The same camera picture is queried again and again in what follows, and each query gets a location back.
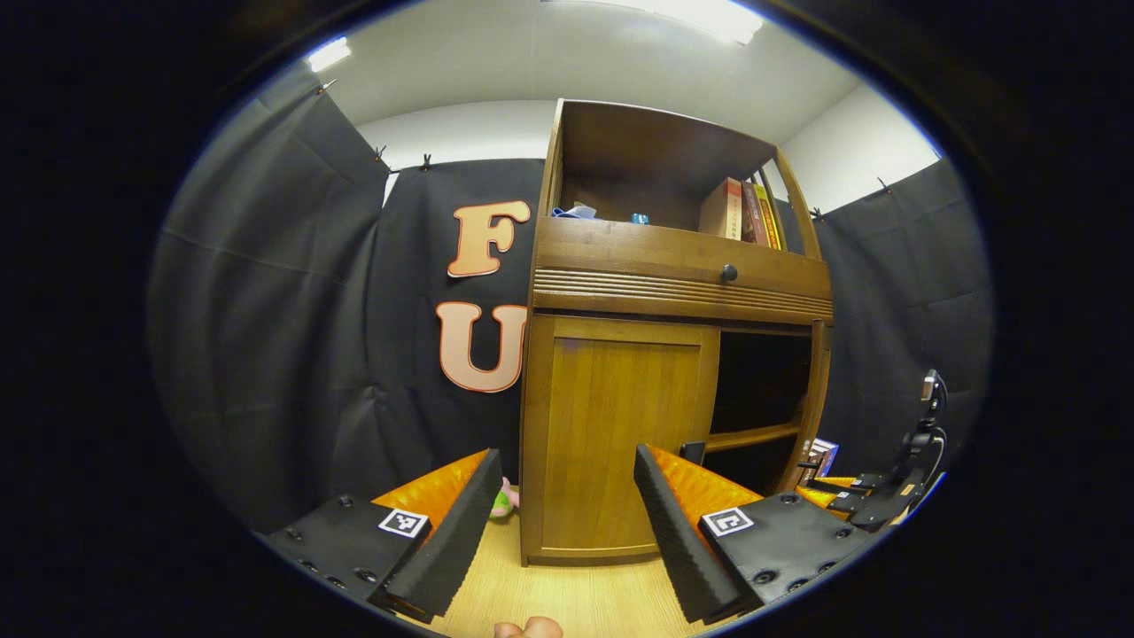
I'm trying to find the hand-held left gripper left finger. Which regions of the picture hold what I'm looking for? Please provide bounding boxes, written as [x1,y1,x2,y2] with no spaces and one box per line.
[266,447,504,626]

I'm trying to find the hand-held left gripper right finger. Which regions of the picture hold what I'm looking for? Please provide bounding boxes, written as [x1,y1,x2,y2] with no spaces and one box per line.
[633,443,874,626]

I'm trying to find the wooden double-door shoe cabinet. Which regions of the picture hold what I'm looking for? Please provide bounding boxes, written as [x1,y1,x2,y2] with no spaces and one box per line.
[518,97,835,568]

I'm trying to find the brown books on floor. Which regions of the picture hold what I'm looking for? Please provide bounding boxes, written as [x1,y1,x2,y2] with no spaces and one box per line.
[797,438,840,486]

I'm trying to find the wooden inner shelf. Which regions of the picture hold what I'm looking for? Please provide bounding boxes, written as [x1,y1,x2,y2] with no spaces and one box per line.
[704,423,803,454]

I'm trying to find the yellow book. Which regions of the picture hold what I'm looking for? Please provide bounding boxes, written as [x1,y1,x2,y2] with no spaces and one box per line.
[755,183,785,251]

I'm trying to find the brown book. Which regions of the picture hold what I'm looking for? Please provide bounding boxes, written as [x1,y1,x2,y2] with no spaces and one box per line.
[741,182,770,247]

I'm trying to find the black backdrop cloth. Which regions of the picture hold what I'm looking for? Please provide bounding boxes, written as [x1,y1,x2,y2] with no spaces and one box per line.
[146,66,993,533]

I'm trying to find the beige book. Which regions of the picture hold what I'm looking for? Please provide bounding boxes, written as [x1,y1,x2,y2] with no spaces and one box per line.
[698,177,743,240]

